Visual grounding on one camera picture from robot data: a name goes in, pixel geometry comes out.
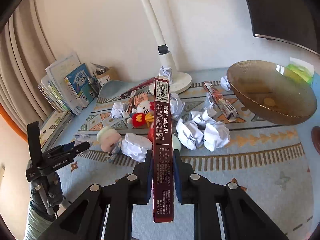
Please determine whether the tricolor dango plush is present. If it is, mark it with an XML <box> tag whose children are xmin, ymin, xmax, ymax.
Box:
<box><xmin>97</xmin><ymin>126</ymin><xmax>121</xmax><ymax>153</ymax></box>

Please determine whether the plaid fabric bow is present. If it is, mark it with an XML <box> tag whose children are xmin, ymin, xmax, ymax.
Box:
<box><xmin>107</xmin><ymin>139</ymin><xmax>122</xmax><ymax>163</ymax></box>

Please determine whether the hello kitty plush toy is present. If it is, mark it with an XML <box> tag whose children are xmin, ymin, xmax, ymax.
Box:
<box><xmin>123</xmin><ymin>100</ymin><xmax>154</xmax><ymax>128</ymax></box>

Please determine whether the dark red long box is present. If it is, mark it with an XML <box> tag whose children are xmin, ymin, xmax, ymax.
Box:
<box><xmin>153</xmin><ymin>78</ymin><xmax>174</xmax><ymax>223</ymax></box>

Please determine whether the printed long carton box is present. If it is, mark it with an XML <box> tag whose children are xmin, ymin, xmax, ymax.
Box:
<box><xmin>203</xmin><ymin>81</ymin><xmax>239</xmax><ymax>122</ymax></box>

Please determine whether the paper ball large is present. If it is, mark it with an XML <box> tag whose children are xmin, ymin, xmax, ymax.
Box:
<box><xmin>121</xmin><ymin>133</ymin><xmax>152</xmax><ymax>163</ymax></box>

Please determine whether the red printed plush pillow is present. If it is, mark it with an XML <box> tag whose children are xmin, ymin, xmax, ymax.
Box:
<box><xmin>148</xmin><ymin>123</ymin><xmax>154</xmax><ymax>142</ymax></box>

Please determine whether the gloved left hand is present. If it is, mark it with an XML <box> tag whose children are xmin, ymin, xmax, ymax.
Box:
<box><xmin>30</xmin><ymin>172</ymin><xmax>63</xmax><ymax>222</ymax></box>

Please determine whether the flat lying books stack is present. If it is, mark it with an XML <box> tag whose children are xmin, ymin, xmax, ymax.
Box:
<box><xmin>40</xmin><ymin>111</ymin><xmax>72</xmax><ymax>152</ymax></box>

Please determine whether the standing books stack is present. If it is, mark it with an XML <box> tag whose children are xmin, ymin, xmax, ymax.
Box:
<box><xmin>39</xmin><ymin>52</ymin><xmax>97</xmax><ymax>115</ymax></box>

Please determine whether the crumpled paper near kitty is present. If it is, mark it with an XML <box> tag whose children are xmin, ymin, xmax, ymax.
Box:
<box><xmin>111</xmin><ymin>102</ymin><xmax>130</xmax><ymax>119</ymax></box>

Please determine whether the black mesh pen holder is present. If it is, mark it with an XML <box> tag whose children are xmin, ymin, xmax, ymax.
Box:
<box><xmin>88</xmin><ymin>76</ymin><xmax>100</xmax><ymax>96</ymax></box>

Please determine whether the small orange box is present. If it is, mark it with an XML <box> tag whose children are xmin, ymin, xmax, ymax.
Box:
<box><xmin>134</xmin><ymin>93</ymin><xmax>148</xmax><ymax>107</ymax></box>

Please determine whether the patterned blue woven mat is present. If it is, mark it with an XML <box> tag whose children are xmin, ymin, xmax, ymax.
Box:
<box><xmin>59</xmin><ymin>81</ymin><xmax>313</xmax><ymax>239</ymax></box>

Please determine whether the brown cardboard organizer box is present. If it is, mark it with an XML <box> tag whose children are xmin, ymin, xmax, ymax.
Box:
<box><xmin>97</xmin><ymin>67</ymin><xmax>119</xmax><ymax>87</ymax></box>

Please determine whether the beige curtain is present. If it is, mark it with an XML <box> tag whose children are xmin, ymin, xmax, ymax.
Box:
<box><xmin>1</xmin><ymin>0</ymin><xmax>55</xmax><ymax>136</ymax></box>

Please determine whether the brown round coaster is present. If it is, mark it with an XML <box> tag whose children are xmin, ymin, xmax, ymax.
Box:
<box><xmin>311</xmin><ymin>126</ymin><xmax>320</xmax><ymax>154</ymax></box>

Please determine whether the crumpled paper centre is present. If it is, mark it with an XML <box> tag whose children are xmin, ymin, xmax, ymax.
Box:
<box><xmin>170</xmin><ymin>92</ymin><xmax>185</xmax><ymax>121</ymax></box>

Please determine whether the crumpled paper on lamp base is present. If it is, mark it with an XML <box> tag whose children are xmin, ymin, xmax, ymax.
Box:
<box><xmin>159</xmin><ymin>66</ymin><xmax>172</xmax><ymax>84</ymax></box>

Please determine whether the white desk lamp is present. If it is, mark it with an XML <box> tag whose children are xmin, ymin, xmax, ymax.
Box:
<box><xmin>141</xmin><ymin>0</ymin><xmax>192</xmax><ymax>94</ymax></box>

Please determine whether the brown ribbed glass bowl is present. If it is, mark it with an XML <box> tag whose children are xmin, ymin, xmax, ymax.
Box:
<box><xmin>227</xmin><ymin>60</ymin><xmax>317</xmax><ymax>125</ymax></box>

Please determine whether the crumpled paper by bowl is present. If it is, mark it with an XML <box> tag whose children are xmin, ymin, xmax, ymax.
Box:
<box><xmin>220</xmin><ymin>75</ymin><xmax>231</xmax><ymax>92</ymax></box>

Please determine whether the black monitor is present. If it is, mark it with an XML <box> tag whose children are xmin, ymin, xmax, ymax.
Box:
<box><xmin>246</xmin><ymin>0</ymin><xmax>319</xmax><ymax>55</ymax></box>

